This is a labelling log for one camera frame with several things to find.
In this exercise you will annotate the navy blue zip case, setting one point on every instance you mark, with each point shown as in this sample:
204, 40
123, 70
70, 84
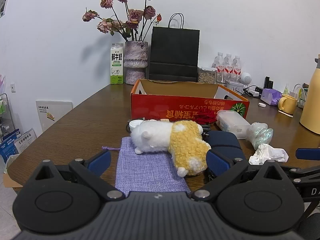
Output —
225, 140

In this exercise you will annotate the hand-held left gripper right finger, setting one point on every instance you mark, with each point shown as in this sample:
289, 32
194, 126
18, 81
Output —
217, 162

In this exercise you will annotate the black paper bag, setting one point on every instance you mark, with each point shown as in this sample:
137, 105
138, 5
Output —
172, 52

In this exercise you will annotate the black rectangular device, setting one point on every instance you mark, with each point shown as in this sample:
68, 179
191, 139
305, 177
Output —
268, 82

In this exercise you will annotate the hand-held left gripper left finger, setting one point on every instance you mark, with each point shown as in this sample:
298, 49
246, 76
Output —
100, 161

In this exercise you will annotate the white round container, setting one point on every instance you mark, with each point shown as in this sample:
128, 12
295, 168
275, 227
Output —
134, 125

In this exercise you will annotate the white charger plug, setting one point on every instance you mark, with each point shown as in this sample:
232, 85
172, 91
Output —
253, 93

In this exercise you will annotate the yellow thermos jug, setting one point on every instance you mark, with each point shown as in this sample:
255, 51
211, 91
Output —
311, 97

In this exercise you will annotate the yellow mug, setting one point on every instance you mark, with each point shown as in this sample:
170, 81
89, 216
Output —
288, 104

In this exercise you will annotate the white round speaker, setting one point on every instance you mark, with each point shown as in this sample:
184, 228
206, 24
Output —
246, 78

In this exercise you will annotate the white and green milk carton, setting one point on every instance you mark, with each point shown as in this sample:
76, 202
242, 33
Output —
117, 65

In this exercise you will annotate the white floral tin box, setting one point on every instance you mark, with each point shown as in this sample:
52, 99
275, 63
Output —
235, 87

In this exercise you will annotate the small clear spray bottle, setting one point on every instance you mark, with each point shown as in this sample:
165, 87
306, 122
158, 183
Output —
286, 90

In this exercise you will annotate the blue and white cartons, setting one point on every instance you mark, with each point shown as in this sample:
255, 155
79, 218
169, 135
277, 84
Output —
15, 145

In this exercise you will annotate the white wall socket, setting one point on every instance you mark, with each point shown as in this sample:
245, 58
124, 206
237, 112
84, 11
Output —
13, 88

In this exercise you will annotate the small white round lid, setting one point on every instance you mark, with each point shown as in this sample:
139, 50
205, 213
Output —
262, 105

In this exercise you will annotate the white and yellow plush toy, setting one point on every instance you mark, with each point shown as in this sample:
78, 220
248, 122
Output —
155, 135

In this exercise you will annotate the purple tissue pack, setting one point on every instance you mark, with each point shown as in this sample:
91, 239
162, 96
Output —
270, 97

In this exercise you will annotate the white panel board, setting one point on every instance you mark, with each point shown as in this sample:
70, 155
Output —
53, 115

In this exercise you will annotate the translucent plastic box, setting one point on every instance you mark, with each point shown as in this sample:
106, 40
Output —
232, 123

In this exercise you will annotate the white tissue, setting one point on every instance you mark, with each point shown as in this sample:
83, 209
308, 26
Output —
267, 153

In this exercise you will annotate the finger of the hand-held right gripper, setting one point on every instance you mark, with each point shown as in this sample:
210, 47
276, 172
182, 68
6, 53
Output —
305, 172
308, 153

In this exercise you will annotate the wall picture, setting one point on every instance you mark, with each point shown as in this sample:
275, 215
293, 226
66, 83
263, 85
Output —
4, 3

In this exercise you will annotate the white stick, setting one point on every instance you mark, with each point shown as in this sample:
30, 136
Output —
286, 113

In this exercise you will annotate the dried rose bouquet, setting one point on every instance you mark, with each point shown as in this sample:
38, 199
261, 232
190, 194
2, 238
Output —
135, 17

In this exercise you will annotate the iridescent plastic bag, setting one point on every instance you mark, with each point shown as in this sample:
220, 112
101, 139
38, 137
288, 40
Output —
260, 135

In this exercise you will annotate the red cardboard box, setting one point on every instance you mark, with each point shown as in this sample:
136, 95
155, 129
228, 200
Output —
160, 107

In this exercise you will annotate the clear container of pellets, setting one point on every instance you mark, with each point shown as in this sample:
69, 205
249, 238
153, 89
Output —
207, 76

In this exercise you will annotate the reddish fabric bundle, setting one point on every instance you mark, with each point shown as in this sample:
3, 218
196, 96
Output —
206, 117

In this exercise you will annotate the wooden desktop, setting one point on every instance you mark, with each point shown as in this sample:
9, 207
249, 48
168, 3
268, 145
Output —
87, 120

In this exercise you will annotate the clear water bottle red label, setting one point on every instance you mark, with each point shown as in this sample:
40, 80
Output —
236, 66
219, 63
227, 65

